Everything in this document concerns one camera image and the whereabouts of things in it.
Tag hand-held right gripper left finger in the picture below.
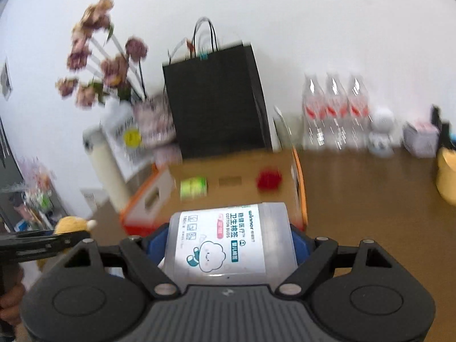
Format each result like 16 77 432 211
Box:
63 223 179 300

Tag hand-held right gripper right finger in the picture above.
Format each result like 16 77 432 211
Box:
278 224 392 300

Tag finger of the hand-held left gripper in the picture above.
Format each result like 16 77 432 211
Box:
0 230 55 240
0 231 91 262

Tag yellow plush toy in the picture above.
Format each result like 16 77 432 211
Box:
36 216 97 268

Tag clear cotton swab box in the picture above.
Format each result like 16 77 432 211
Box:
162 202 298 286

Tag orange-rimmed cardboard box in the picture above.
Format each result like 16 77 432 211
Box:
119 146 309 237

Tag wooden desktop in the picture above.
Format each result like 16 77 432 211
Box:
93 148 456 342

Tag person's left hand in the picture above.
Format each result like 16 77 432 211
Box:
0 284 25 328

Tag dark cluttered shelf unit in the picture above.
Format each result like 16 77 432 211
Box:
0 116 68 234

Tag green tissue pack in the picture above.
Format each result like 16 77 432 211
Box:
179 176 208 200

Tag red crinkled object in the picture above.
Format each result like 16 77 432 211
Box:
256 170 283 192

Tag cream white cylinder bottle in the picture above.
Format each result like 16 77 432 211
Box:
83 125 131 211

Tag plastic bag with yellow sticker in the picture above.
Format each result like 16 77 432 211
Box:
101 98 157 182

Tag packaged purple fluffy fabric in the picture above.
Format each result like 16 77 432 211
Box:
133 94 184 168

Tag red label water bottle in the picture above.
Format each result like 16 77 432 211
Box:
346 73 370 150
325 72 348 150
302 74 326 150

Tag white round figurine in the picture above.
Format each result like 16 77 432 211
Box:
367 106 396 156

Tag small white box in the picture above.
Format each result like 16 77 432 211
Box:
402 121 439 158

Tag yellow cup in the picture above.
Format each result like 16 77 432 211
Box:
436 146 456 205

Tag dried pink flowers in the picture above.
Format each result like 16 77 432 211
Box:
55 0 150 109

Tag small black object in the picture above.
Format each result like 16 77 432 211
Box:
431 105 451 146

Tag grey wall plate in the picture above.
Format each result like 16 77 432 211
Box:
1 58 13 101

